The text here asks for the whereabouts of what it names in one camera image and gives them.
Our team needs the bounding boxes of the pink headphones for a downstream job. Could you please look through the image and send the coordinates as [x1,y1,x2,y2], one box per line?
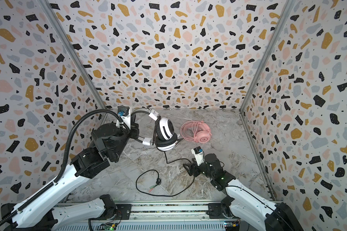
[180,120,212,143]

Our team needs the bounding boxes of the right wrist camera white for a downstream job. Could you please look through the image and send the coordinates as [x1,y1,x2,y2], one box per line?
[191,146,204,166]

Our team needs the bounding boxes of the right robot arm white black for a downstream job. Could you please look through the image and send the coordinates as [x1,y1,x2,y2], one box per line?
[183,147,303,231]

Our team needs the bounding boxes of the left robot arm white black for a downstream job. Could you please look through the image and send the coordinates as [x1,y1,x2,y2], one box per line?
[1,123,139,231]

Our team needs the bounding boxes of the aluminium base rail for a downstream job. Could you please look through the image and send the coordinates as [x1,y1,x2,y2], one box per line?
[56,201,258,231]

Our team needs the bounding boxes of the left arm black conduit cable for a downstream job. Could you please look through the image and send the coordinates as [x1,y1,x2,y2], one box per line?
[0,109,125,231]

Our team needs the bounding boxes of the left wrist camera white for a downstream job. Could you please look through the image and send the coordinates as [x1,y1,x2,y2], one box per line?
[116,105,131,129]

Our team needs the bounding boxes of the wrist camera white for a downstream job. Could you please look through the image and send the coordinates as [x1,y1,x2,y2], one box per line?
[191,146,204,166]
[116,105,131,129]

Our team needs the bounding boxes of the black headphone cable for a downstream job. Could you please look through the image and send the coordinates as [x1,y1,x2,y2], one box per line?
[135,150,196,198]

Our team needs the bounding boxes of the white black headphones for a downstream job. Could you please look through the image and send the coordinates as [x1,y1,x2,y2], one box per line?
[130,108,183,152]

